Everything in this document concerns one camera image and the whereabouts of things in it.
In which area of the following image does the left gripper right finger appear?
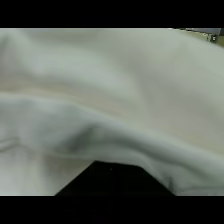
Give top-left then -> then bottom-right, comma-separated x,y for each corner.
113,162 -> 176,197

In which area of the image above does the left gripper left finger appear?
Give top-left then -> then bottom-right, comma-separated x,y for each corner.
54,160 -> 115,197

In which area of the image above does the white shirt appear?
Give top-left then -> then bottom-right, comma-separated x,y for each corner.
0,27 -> 224,197

